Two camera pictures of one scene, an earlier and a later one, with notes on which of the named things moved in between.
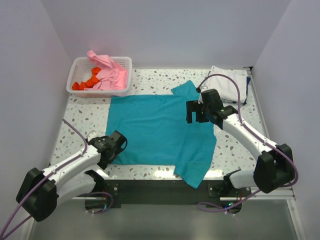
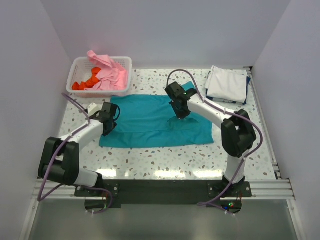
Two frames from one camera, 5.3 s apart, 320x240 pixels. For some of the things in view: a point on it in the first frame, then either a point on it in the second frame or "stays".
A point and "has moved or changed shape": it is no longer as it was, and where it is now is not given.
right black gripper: [192, 106] -> [181, 115]
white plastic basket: [80, 69] stays
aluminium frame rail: [279, 194] stays
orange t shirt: [92, 80] stays
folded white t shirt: [226, 86] stays
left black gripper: [104, 163] -> [107, 133]
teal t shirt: [155, 128] has moved or changed shape
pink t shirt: [112, 76] stays
